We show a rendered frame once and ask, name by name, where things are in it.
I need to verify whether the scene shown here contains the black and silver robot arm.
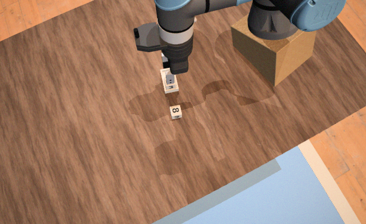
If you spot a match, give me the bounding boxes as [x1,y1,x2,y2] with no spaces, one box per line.
[154,0,347,40]

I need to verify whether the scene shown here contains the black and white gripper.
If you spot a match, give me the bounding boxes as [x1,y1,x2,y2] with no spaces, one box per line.
[133,22,194,85]

